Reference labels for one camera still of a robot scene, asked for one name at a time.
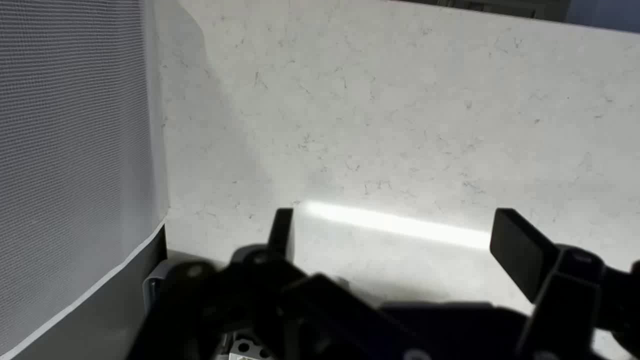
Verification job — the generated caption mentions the grey textured side panel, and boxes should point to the grey textured side panel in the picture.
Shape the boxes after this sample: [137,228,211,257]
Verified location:
[0,0,171,360]

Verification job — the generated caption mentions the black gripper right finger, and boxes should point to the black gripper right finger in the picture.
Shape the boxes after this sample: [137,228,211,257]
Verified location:
[489,206,606,360]

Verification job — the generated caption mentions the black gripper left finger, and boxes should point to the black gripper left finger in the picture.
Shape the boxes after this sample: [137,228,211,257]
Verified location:
[230,206,311,296]

